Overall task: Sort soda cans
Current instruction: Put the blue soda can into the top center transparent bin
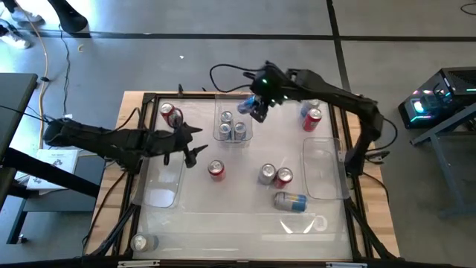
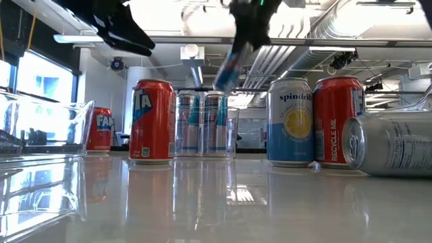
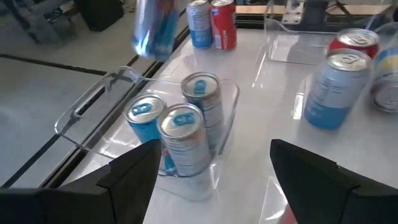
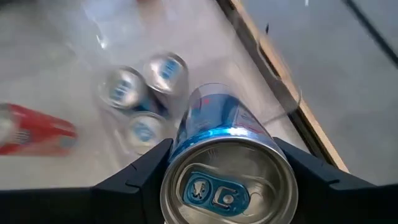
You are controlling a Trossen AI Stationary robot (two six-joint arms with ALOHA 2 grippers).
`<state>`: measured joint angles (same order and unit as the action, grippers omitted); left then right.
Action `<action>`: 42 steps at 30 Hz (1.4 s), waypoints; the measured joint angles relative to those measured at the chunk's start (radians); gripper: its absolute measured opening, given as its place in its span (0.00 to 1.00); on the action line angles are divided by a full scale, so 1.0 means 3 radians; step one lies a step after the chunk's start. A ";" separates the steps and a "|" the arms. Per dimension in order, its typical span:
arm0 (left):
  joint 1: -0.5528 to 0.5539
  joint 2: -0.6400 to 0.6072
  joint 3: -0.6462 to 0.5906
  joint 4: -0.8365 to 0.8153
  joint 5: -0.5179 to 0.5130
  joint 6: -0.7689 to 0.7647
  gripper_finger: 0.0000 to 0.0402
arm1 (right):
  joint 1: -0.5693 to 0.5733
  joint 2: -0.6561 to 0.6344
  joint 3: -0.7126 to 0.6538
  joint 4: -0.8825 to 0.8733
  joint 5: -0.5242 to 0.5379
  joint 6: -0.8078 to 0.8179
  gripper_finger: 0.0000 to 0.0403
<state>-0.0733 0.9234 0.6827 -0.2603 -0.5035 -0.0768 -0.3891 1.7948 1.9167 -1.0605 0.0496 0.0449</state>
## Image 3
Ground grey metal stand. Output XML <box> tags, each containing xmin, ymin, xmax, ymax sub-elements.
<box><xmin>0</xmin><ymin>0</ymin><xmax>63</xmax><ymax>44</ymax></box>

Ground clear plastic bin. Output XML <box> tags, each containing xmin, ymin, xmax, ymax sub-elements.
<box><xmin>263</xmin><ymin>0</ymin><xmax>393</xmax><ymax>67</ymax></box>
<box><xmin>54</xmin><ymin>65</ymin><xmax>241</xmax><ymax>200</ymax></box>
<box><xmin>257</xmin><ymin>174</ymin><xmax>292</xmax><ymax>224</ymax></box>

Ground black case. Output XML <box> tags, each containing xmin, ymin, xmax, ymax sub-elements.
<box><xmin>73</xmin><ymin>0</ymin><xmax>125</xmax><ymax>32</ymax></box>

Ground black table edge frame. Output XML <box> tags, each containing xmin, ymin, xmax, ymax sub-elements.
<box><xmin>0</xmin><ymin>14</ymin><xmax>398</xmax><ymax>190</ymax></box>

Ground wooden board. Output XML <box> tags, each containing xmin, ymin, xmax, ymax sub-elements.
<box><xmin>235</xmin><ymin>4</ymin><xmax>393</xmax><ymax>16</ymax></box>

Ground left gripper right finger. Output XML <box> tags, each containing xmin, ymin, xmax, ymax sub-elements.
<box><xmin>269</xmin><ymin>139</ymin><xmax>398</xmax><ymax>224</ymax></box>

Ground silver blue Red Bull can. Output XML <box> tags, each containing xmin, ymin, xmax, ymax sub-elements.
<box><xmin>180</xmin><ymin>71</ymin><xmax>225</xmax><ymax>152</ymax></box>
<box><xmin>123</xmin><ymin>92</ymin><xmax>177</xmax><ymax>175</ymax></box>
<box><xmin>131</xmin><ymin>0</ymin><xmax>180</xmax><ymax>61</ymax></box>
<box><xmin>156</xmin><ymin>103</ymin><xmax>213</xmax><ymax>177</ymax></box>

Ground Spindrift lemon soda can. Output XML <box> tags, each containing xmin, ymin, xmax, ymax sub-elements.
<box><xmin>303</xmin><ymin>48</ymin><xmax>373</xmax><ymax>131</ymax></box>
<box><xmin>369</xmin><ymin>23</ymin><xmax>398</xmax><ymax>113</ymax></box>
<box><xmin>185</xmin><ymin>0</ymin><xmax>215</xmax><ymax>50</ymax></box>

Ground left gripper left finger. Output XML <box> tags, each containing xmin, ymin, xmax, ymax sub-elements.
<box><xmin>0</xmin><ymin>139</ymin><xmax>162</xmax><ymax>224</ymax></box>

